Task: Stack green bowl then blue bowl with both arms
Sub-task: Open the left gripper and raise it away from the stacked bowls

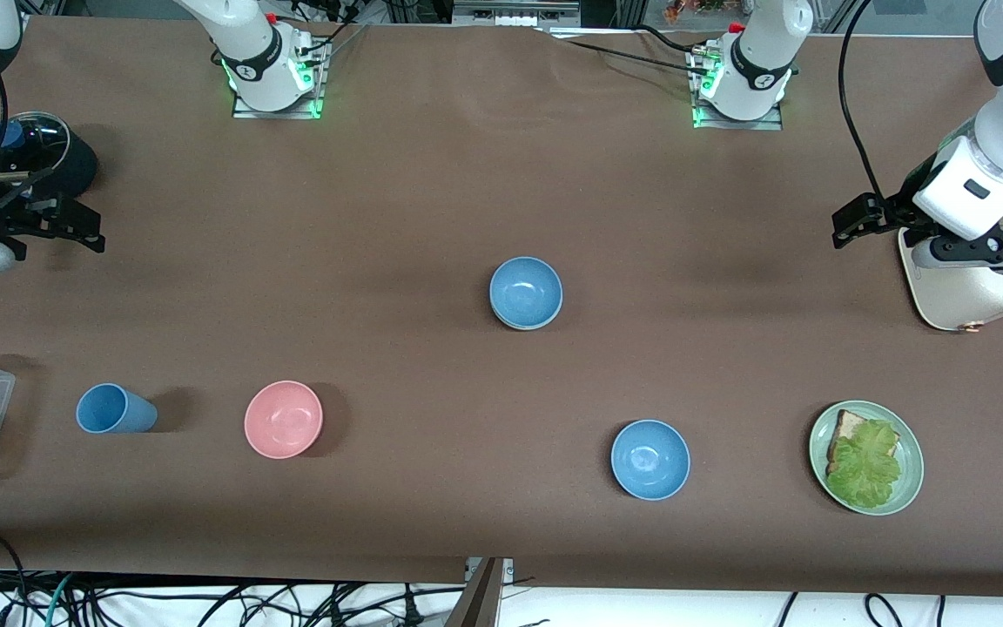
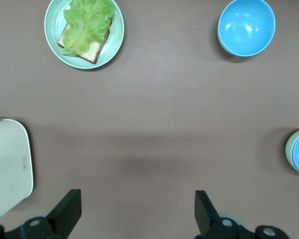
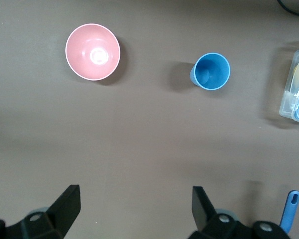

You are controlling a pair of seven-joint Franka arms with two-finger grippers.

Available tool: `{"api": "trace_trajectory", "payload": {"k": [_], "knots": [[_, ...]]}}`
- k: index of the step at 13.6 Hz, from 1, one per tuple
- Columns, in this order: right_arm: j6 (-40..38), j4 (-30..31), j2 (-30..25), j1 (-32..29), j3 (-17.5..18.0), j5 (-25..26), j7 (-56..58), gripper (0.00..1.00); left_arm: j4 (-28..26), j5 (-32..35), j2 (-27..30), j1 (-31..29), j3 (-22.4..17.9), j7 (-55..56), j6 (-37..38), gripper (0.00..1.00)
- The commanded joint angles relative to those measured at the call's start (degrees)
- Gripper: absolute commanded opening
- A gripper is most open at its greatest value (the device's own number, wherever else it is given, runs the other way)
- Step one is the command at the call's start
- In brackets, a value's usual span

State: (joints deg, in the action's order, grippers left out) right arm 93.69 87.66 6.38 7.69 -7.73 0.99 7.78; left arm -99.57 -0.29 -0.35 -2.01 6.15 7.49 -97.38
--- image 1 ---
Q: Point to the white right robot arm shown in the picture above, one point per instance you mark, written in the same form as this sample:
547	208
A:
249	52

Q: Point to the orange red object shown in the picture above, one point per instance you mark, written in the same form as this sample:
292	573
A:
693	9

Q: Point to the small metal bracket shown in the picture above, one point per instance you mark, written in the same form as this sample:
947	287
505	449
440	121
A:
508	570

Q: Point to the bread slice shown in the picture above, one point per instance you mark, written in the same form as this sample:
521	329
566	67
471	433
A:
850	425

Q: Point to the green lettuce leaf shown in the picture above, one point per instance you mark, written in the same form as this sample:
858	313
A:
867	466

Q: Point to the cream white toaster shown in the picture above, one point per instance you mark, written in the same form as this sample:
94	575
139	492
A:
963	296

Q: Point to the green plate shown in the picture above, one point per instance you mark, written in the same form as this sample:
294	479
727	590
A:
912	466

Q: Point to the brown table cover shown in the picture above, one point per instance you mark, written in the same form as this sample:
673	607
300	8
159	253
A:
501	174

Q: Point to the blue cup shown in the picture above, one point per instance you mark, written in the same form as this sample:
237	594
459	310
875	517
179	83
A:
114	409

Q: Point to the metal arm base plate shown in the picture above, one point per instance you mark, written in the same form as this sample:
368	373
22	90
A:
320	87
767	124

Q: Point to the blue bowl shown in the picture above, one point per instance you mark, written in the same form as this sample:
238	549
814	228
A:
650	459
526	292

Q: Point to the black round jar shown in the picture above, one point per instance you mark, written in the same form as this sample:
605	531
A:
66	161

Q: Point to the pink bowl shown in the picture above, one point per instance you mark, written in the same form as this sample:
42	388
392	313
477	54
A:
283	419

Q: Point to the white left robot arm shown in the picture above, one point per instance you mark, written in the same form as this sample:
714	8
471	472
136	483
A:
758	70

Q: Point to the dark metal pole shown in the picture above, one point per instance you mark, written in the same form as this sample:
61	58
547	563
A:
477	605

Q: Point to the grey power strip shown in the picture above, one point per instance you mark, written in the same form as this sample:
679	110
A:
510	13

